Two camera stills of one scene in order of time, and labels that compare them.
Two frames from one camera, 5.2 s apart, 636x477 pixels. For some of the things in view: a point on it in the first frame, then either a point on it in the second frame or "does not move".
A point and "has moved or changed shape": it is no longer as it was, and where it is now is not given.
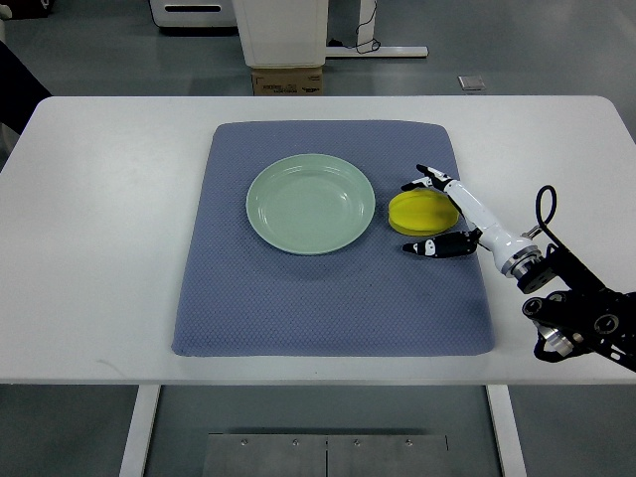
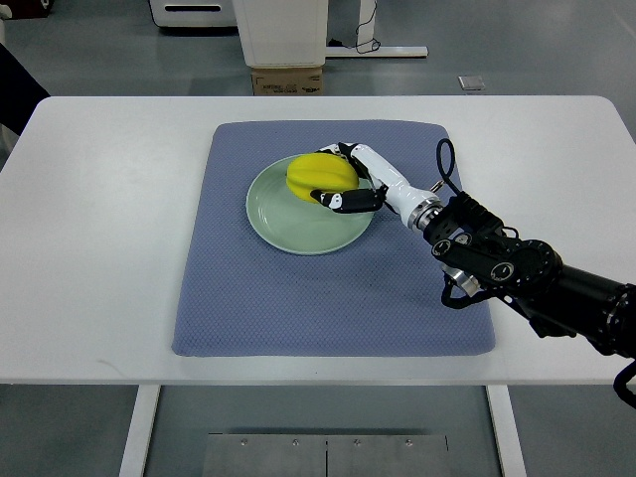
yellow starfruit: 421,212 has moved or changed shape
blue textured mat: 249,298 does not move
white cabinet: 283,34 does not move
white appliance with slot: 193,13 does not move
